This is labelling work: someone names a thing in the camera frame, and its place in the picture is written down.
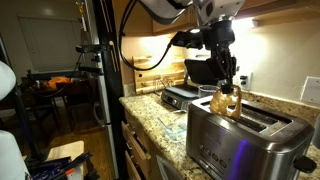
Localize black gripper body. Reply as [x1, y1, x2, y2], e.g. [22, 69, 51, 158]
[203, 20, 237, 60]

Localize round toasted bread slice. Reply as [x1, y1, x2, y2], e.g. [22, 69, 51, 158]
[209, 84, 243, 120]

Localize stainless steel two-slot toaster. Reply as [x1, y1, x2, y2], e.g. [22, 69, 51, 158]
[185, 93, 318, 180]

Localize clear drinking glass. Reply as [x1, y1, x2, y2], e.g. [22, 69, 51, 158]
[198, 84, 221, 99]

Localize under-cabinet light strip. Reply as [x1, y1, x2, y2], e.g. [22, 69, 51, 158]
[231, 18, 262, 38]

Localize black panini press grill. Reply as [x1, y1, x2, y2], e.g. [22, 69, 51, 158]
[160, 54, 235, 111]

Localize wooden upper cabinets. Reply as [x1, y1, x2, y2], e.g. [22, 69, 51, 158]
[113, 0, 320, 37]

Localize wooden cutting board rack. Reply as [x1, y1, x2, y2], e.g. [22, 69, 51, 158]
[132, 55, 186, 96]

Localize clear glass food container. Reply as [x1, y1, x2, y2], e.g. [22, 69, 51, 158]
[157, 109, 188, 145]

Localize wooden lower cabinet drawers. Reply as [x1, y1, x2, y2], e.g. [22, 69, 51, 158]
[120, 106, 158, 180]

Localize stainless steel refrigerator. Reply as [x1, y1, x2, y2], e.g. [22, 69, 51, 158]
[93, 73, 120, 180]

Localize dark dining table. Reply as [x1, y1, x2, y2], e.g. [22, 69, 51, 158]
[20, 69, 98, 134]

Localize orange cloth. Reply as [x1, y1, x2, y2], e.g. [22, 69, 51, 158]
[46, 76, 73, 90]

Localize window blind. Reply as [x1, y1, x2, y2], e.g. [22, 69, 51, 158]
[18, 14, 85, 73]

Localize cream stool top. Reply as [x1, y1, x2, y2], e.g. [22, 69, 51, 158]
[46, 140, 85, 180]

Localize pile of dark tools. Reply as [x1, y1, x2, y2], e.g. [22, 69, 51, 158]
[26, 151, 101, 180]

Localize white rounded shell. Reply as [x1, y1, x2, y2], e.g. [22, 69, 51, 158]
[0, 60, 17, 102]

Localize white rounded housing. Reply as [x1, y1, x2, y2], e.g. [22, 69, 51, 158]
[0, 129, 30, 180]

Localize white wall power outlet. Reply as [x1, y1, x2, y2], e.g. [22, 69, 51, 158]
[239, 72, 254, 92]

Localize metal wire rack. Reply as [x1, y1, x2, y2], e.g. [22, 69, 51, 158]
[153, 75, 175, 95]

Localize white wall switch plate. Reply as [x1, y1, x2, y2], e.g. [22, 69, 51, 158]
[299, 76, 320, 107]

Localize stainless dishwasher with handle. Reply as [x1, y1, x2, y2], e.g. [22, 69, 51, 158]
[155, 154, 184, 180]

